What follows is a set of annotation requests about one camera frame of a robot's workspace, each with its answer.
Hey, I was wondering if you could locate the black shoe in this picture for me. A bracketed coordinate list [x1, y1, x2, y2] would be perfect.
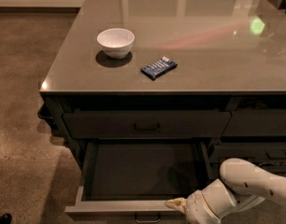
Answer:
[0, 213, 12, 224]

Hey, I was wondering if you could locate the white ceramic bowl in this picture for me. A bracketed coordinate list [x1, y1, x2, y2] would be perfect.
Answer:
[96, 28, 135, 59]

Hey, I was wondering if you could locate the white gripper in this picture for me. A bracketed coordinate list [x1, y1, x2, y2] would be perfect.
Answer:
[164, 190, 221, 224]

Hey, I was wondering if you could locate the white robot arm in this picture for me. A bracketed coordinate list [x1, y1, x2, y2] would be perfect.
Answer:
[164, 158, 286, 224]

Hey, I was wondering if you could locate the black side handle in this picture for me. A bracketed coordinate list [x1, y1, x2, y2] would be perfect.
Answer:
[37, 104, 52, 120]

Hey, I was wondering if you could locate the dark cabinet frame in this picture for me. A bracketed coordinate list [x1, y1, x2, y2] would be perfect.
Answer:
[43, 90, 286, 177]

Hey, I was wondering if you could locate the blue snack packet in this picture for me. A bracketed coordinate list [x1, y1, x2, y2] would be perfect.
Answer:
[140, 57, 178, 80]

